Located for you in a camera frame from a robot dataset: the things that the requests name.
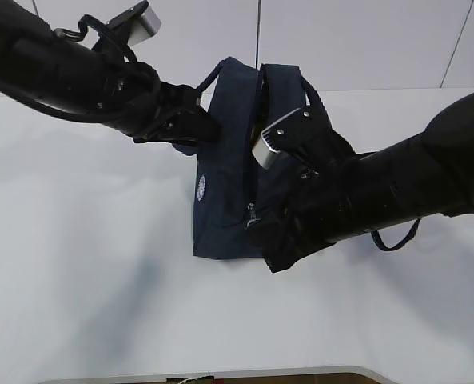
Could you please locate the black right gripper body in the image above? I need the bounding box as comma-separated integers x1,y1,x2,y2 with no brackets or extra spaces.
248,107,364,273

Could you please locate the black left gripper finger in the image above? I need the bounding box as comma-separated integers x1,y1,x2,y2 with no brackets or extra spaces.
133,112,221,145

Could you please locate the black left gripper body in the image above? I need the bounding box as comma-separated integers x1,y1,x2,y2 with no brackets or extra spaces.
40,27,203,136

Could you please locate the navy blue lunch bag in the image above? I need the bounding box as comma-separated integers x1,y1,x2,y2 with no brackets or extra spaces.
175,57,321,261

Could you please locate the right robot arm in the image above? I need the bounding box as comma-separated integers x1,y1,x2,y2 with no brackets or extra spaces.
246,93,474,273

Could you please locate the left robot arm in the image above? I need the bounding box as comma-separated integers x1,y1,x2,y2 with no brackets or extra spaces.
0,1,221,146

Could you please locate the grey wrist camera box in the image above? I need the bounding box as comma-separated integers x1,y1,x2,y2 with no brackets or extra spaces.
106,1,161,47
252,108,301,170

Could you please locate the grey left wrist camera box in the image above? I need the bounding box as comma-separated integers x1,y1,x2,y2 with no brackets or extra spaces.
106,1,161,47

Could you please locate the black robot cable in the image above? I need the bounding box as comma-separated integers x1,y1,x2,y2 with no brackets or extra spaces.
371,218,421,253

